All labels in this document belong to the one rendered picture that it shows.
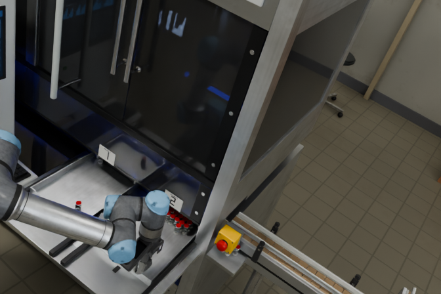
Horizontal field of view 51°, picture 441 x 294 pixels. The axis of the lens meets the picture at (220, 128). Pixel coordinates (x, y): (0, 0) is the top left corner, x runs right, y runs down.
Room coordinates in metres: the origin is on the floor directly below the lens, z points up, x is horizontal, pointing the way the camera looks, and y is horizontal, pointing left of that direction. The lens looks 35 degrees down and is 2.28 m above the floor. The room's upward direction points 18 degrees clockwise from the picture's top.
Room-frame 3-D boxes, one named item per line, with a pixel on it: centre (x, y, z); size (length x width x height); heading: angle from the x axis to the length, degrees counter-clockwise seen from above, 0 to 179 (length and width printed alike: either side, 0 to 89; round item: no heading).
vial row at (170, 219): (1.29, 0.08, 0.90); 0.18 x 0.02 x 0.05; 69
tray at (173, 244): (1.18, 0.12, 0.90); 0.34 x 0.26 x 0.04; 159
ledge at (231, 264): (1.24, -0.19, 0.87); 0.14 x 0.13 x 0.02; 158
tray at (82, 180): (1.31, 0.43, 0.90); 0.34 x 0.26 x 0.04; 158
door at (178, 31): (1.31, 0.16, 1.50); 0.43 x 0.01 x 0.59; 68
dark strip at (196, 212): (1.23, -0.02, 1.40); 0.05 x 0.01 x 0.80; 68
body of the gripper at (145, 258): (1.02, 0.11, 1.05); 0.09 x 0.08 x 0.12; 158
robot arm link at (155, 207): (1.01, 0.11, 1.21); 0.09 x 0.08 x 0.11; 110
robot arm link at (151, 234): (1.01, 0.11, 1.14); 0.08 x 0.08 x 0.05
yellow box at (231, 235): (1.20, -0.16, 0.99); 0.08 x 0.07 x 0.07; 158
